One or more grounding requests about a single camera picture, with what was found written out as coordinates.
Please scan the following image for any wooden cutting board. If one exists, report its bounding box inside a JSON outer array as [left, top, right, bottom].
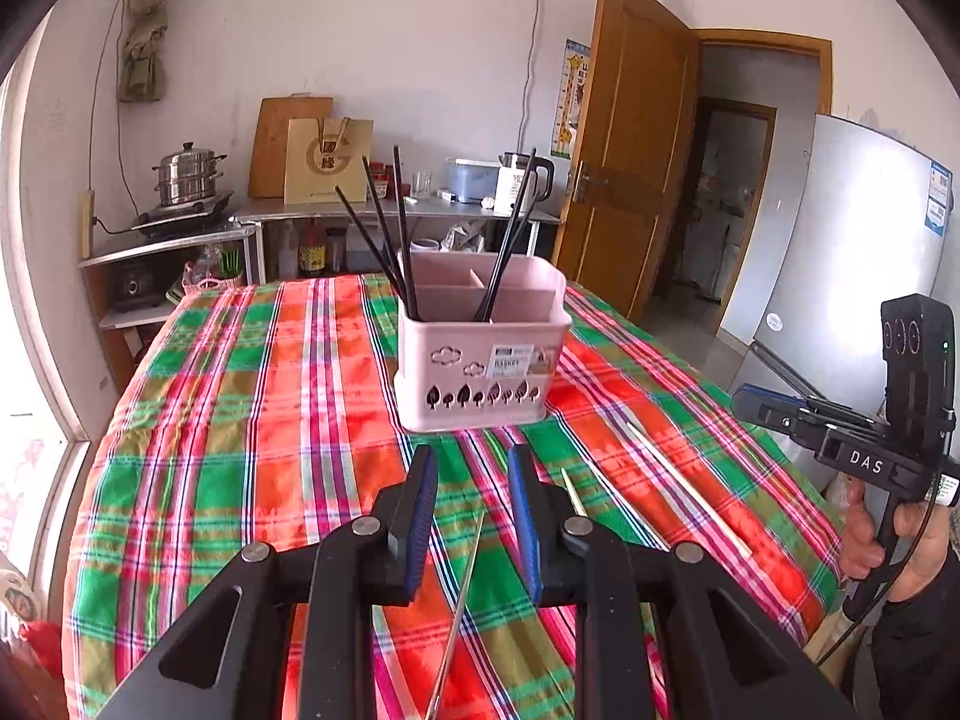
[[247, 94, 335, 200]]

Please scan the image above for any low shelf unit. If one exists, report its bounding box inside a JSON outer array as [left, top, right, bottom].
[[79, 229, 263, 391]]

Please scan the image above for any translucent plastic container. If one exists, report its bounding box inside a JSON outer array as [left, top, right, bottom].
[[448, 157, 502, 203]]

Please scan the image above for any silver refrigerator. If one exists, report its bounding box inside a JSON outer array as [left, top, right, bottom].
[[716, 114, 960, 398]]

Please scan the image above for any steel steamer pot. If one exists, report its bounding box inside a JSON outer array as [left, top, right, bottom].
[[152, 141, 228, 207]]

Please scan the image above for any dark sauce bottle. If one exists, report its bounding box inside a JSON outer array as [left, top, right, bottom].
[[298, 219, 329, 276]]

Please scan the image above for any wooden door frame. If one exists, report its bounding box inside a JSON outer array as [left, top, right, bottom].
[[690, 28, 835, 331]]

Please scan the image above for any metal door handle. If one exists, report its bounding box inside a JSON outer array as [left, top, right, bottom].
[[566, 161, 608, 203]]

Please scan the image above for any plaid tablecloth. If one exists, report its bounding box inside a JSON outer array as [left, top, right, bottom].
[[64, 274, 845, 720]]

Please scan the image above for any white window frame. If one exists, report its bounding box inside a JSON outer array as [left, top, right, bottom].
[[0, 30, 106, 616]]

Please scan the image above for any white electric kettle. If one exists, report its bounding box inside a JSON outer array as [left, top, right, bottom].
[[495, 151, 556, 215]]

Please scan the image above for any pink plastic utensil basket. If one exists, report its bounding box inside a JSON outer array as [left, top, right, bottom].
[[396, 251, 575, 434]]

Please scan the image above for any tan paper gift bag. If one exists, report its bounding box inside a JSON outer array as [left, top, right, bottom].
[[283, 118, 374, 205]]

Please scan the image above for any wooden door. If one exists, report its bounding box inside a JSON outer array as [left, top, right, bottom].
[[551, 0, 702, 320]]

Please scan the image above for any black kitchen appliance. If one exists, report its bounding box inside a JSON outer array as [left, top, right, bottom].
[[109, 262, 170, 312]]

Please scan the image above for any light wooden chopstick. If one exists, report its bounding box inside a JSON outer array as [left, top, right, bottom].
[[624, 421, 753, 560], [561, 467, 590, 520]]

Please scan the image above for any person's right forearm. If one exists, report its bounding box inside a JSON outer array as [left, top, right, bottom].
[[870, 547, 960, 720]]

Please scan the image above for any grey metal bar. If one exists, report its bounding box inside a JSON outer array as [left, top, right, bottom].
[[748, 340, 830, 404]]

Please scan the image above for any person's right hand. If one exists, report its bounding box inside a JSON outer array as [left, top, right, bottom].
[[838, 478, 960, 605]]

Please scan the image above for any small pink basket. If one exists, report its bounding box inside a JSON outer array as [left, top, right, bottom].
[[180, 274, 245, 301]]

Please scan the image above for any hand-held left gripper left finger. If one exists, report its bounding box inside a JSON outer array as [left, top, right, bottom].
[[94, 444, 440, 720]]

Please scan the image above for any hanging beige cloth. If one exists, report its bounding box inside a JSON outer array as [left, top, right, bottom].
[[118, 0, 181, 102]]

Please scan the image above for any black cooktop stove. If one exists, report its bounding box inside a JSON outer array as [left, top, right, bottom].
[[131, 191, 235, 233]]

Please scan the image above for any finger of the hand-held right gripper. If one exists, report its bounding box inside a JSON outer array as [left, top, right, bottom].
[[730, 382, 826, 436]]

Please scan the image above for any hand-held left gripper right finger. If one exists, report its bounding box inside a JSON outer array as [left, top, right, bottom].
[[507, 444, 860, 720]]

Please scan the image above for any wall poster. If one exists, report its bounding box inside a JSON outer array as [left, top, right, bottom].
[[551, 39, 592, 160]]

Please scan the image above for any steel counter table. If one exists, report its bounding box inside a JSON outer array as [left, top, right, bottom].
[[232, 195, 562, 278]]

